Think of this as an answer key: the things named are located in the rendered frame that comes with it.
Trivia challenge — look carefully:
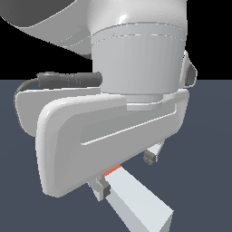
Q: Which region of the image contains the dark grey cable connector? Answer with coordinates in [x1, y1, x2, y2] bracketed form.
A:
[13, 71, 103, 102]

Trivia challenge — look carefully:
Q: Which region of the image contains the white peg with red end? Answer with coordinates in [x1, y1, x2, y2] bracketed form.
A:
[101, 164, 175, 232]

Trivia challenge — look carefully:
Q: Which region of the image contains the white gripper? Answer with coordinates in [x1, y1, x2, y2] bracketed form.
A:
[14, 88, 191, 202]

